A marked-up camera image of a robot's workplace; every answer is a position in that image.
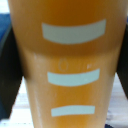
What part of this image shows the gripper right finger with blue tip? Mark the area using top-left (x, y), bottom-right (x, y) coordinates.
top-left (113, 19), bottom-right (128, 102)

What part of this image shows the gripper left finger with blue tip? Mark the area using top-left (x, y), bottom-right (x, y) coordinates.
top-left (0, 13), bottom-right (25, 120)

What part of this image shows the orange toy bread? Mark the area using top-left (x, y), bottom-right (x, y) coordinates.
top-left (7, 0), bottom-right (122, 128)

